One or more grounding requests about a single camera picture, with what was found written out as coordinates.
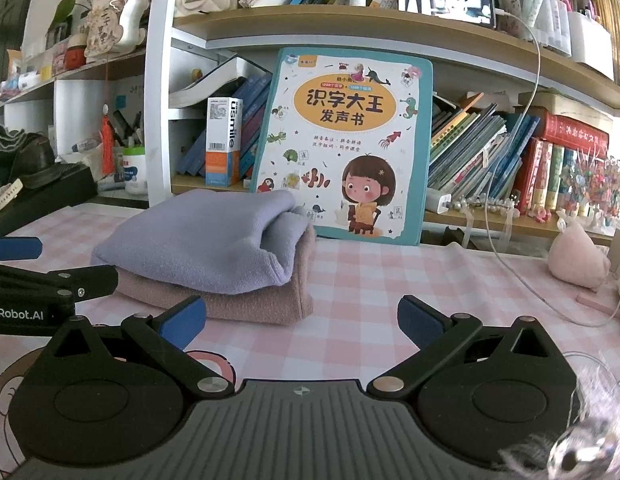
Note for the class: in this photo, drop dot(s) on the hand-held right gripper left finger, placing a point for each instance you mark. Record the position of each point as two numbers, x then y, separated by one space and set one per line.
185 321

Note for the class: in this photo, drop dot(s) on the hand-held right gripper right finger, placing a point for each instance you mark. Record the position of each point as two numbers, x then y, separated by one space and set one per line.
418 321

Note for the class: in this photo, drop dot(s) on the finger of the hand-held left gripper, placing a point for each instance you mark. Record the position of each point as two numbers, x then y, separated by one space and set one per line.
90 280
15 248

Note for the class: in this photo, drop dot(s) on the purple and pink sweater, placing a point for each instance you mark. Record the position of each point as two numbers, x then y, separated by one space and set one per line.
200 250

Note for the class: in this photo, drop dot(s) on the white wristwatch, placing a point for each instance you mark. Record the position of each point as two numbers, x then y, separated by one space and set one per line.
2 197

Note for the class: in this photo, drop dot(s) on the pink checkered tablecloth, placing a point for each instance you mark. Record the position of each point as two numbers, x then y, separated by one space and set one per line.
389 270

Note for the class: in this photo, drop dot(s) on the black case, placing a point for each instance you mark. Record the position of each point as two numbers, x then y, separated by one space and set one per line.
60 195

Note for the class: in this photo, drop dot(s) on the white jar with green lid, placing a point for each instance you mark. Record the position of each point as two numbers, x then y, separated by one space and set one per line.
135 175

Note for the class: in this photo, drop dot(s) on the white charger plug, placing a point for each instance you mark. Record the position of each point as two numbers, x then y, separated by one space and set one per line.
437 201

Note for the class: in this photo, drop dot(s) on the red tassel ornament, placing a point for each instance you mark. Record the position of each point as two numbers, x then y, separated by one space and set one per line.
108 145

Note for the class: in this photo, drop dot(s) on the bunch of pens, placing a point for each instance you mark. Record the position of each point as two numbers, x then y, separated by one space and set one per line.
127 135

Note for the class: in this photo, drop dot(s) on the row of blue books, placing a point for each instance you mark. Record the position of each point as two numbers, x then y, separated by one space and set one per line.
195 150

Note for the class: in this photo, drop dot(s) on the pink plush toy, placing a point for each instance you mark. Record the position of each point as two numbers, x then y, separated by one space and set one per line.
577 260

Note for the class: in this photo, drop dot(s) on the row of thin picture books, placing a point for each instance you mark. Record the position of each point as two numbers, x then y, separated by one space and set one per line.
469 155

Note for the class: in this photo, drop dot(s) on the white bookshelf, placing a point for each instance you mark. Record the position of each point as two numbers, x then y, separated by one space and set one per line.
157 110

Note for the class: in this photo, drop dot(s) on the white and orange box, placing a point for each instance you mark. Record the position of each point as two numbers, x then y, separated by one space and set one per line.
222 140

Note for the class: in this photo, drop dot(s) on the row of hardback books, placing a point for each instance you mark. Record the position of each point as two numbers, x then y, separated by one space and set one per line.
537 175

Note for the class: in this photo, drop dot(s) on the fluffy grey charm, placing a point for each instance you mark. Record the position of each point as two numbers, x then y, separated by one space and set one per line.
589 410

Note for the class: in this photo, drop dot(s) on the illustrated children's book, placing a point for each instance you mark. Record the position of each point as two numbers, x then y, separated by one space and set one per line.
340 125

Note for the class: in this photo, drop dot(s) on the colourful paper flower craft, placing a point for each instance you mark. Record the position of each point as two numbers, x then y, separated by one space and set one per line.
592 185

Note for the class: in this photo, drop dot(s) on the open white book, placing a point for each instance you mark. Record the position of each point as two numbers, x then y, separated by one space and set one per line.
210 87

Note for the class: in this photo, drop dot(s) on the thick red book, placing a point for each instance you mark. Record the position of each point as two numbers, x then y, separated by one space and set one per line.
574 135

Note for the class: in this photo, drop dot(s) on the green potted plant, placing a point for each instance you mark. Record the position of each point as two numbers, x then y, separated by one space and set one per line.
65 10

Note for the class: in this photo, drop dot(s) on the white and pink decorative plaque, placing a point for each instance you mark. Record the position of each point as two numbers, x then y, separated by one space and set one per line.
112 20

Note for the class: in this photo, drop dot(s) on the smartphone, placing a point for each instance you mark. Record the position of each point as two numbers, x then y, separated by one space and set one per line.
447 5

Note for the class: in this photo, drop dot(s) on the white storage bins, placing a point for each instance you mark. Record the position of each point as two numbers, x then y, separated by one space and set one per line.
584 35

